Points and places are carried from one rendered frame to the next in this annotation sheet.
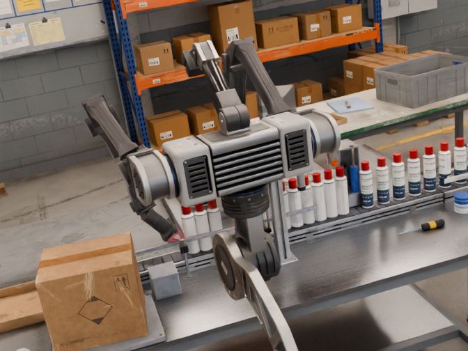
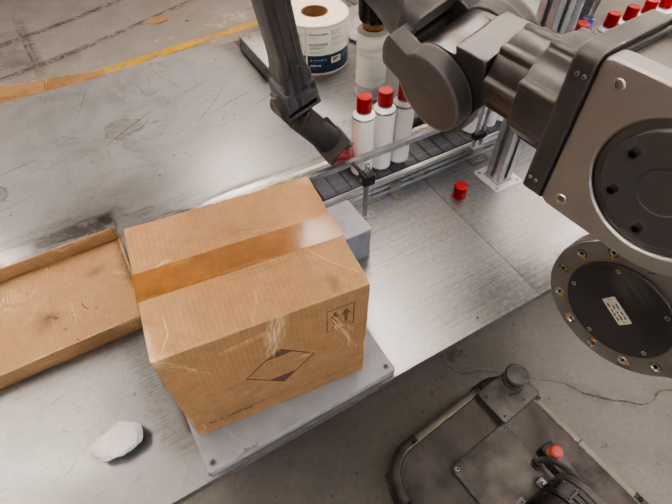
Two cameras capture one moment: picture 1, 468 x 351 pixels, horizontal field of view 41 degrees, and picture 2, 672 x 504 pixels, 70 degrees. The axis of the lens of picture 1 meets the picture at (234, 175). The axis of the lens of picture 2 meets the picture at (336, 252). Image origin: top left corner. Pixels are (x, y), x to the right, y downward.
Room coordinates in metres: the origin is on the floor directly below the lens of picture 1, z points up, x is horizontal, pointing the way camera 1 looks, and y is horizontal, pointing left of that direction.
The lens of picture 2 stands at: (1.39, 0.50, 1.65)
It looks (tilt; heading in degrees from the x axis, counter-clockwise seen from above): 51 degrees down; 344
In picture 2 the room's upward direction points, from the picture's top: straight up
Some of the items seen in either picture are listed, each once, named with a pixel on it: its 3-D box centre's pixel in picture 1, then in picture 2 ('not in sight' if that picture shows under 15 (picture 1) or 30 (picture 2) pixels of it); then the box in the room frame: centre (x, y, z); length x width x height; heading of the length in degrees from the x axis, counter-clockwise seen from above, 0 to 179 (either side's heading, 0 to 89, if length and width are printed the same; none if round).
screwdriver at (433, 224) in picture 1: (420, 228); not in sight; (2.22, -0.71, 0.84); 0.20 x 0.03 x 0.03; 103
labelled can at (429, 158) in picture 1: (429, 168); not in sight; (2.48, -0.83, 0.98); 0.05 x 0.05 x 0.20
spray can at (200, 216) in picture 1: (202, 225); (382, 129); (2.23, 0.15, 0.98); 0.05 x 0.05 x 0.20
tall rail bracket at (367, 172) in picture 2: (184, 255); (360, 186); (2.14, 0.23, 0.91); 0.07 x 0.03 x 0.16; 14
